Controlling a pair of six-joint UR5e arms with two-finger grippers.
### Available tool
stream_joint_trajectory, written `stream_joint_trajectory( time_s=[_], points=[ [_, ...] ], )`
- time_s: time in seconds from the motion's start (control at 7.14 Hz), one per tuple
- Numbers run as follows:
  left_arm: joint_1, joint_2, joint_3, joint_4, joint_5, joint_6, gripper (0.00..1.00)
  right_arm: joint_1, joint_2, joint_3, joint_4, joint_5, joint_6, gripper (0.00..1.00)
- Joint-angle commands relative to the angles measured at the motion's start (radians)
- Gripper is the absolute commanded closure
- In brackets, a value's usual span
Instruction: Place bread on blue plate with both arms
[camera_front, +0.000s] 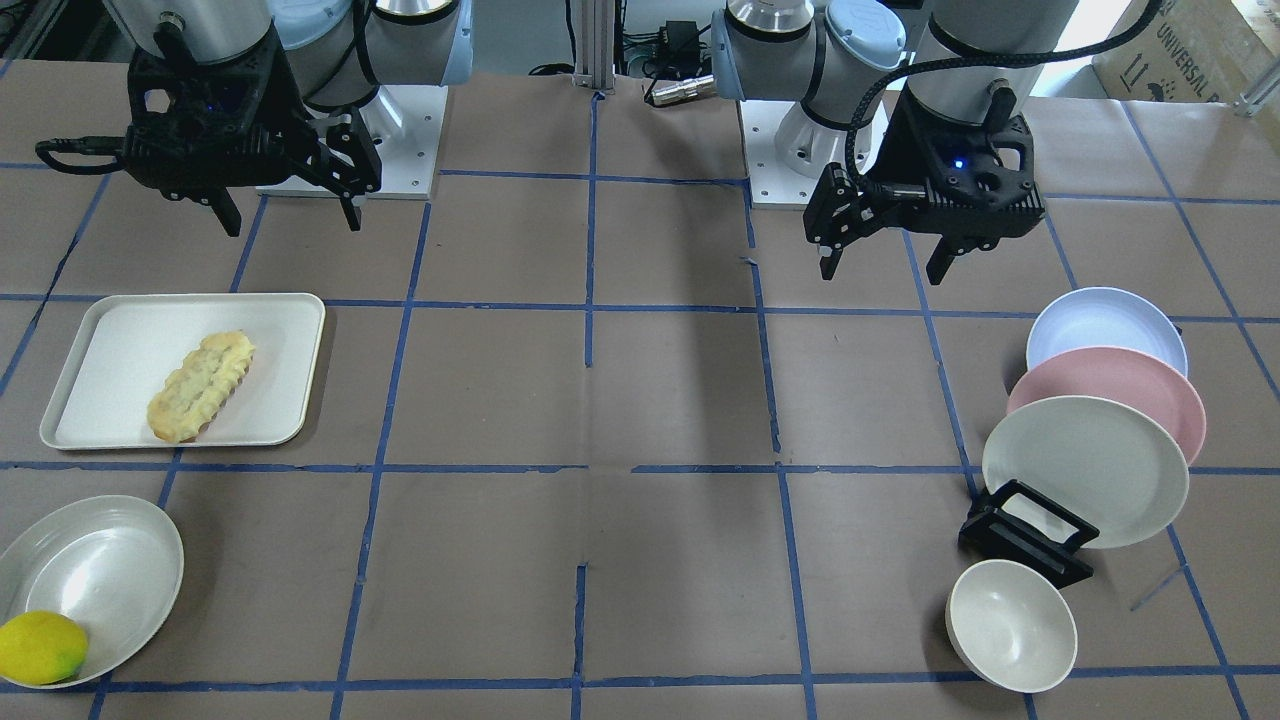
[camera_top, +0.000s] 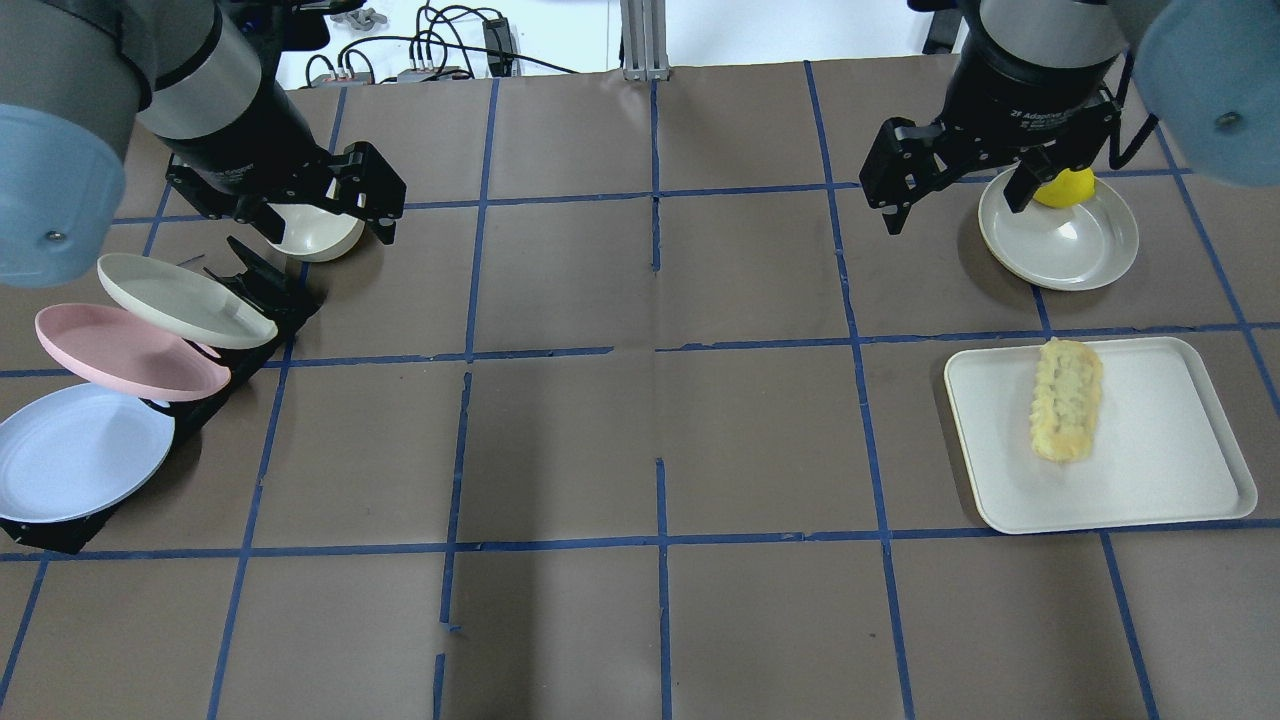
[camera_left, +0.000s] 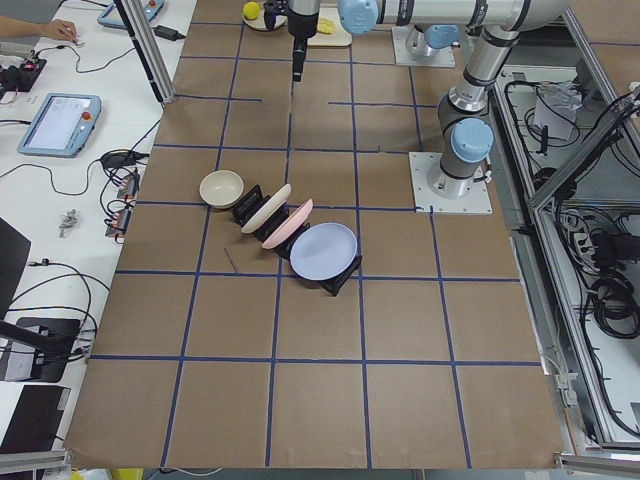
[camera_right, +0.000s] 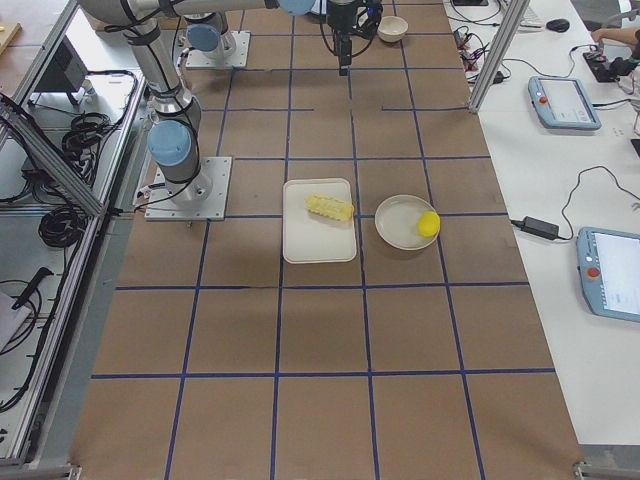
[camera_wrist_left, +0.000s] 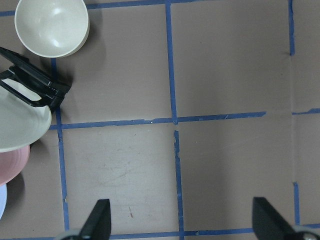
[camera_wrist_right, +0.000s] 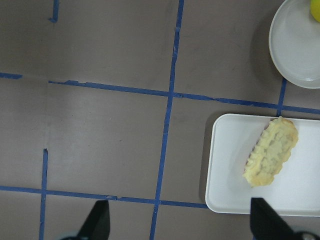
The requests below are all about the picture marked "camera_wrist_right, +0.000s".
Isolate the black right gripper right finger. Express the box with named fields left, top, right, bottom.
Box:
left=250, top=197, right=298, bottom=240

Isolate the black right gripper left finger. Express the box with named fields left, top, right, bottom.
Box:
left=76, top=200, right=111, bottom=240

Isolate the cream round plate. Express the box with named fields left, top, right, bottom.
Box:
left=268, top=0, right=320, bottom=89

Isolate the yellow lemon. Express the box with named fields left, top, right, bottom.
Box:
left=310, top=0, right=320, bottom=23

